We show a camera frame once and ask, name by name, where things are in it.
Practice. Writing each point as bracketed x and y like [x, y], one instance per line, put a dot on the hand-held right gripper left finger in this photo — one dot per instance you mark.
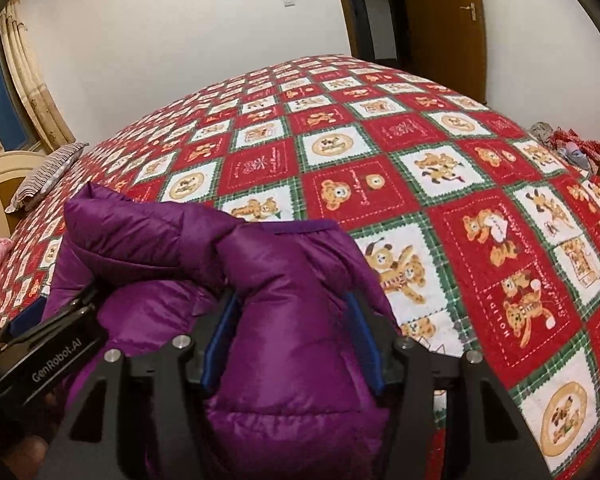
[215, 345]

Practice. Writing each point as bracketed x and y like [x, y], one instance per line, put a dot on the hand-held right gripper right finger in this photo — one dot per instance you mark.
[367, 345]

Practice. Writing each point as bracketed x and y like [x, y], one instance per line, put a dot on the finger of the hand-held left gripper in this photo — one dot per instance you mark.
[82, 297]

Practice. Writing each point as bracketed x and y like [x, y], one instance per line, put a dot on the purple puffer jacket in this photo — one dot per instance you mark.
[290, 285]

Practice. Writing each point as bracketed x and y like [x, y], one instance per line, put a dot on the pile of clothes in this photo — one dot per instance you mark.
[565, 145]

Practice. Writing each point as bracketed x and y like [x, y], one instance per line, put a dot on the striped pillow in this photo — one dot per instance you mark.
[45, 177]

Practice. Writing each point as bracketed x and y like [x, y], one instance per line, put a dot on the cream wooden headboard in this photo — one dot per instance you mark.
[5, 180]

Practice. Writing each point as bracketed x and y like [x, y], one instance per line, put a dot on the red checked printed bedspread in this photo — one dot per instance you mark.
[430, 185]

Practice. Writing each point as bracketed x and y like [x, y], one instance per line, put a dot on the window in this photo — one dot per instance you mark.
[0, 100]

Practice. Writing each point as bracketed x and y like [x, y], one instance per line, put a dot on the beige floral curtain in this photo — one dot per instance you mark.
[35, 85]

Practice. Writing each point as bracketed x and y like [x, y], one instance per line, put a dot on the brown wooden door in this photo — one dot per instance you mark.
[440, 30]

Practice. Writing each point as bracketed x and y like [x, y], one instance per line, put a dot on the brown door frame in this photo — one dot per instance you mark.
[352, 10]

